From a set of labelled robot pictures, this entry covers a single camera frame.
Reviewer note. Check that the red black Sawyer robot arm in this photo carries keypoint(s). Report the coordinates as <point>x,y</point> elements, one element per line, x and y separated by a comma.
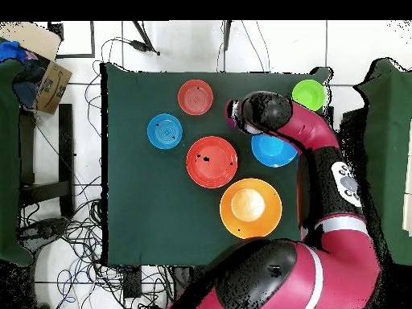
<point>305,128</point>

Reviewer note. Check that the black metal frame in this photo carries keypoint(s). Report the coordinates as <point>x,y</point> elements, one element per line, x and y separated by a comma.
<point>93,38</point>

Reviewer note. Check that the small orange-red ringed bowl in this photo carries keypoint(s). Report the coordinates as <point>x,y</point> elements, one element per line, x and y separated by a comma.
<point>195,97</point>

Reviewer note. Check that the blue cloth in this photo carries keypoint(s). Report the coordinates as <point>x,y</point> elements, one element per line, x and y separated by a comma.
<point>11,51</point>

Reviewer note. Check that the black tripod leg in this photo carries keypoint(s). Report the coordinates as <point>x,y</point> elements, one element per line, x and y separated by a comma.
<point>145,36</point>
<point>227,32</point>

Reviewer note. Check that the large blue plastic bowl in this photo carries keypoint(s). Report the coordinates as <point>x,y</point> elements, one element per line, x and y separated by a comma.
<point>272,153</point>

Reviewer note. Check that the green cloth covered table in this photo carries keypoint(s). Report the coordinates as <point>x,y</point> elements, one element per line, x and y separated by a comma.
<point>8,161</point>
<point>389,145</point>

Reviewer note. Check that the black rounded floor base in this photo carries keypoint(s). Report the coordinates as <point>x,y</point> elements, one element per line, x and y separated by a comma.
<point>45,230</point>

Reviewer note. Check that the wide orange-red shallow bowl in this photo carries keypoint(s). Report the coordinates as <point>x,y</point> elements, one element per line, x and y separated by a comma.
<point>211,164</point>

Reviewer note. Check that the small black power box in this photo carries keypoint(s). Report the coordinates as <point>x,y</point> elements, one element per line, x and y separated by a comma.
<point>132,281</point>

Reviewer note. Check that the green plastic bowl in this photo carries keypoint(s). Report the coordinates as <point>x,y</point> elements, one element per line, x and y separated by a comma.
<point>307,91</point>

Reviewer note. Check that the black chair frame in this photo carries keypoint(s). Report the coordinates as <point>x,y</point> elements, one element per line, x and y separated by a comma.
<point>66,145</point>

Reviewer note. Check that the small blue plastic bowl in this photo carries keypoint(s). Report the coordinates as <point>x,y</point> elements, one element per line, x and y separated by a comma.
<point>164,131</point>

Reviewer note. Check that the purple plastic cup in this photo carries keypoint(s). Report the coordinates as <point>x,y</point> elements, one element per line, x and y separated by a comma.
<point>230,123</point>

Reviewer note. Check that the dark green table cloth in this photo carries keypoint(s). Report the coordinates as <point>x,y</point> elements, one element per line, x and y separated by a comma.
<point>145,193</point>

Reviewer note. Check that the brown cardboard box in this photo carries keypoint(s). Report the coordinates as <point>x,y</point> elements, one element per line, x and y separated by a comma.
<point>53,87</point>

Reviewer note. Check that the large orange plastic bowl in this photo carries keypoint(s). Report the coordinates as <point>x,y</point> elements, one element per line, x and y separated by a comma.
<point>251,209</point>

